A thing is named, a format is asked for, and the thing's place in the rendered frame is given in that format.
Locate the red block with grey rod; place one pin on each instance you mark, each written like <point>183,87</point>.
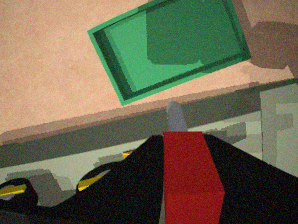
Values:
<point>193,192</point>

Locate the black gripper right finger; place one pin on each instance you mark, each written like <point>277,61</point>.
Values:
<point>255,192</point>

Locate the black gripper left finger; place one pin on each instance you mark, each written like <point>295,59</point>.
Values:
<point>131,193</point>

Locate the green tray floor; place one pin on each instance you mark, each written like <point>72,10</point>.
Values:
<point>171,38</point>

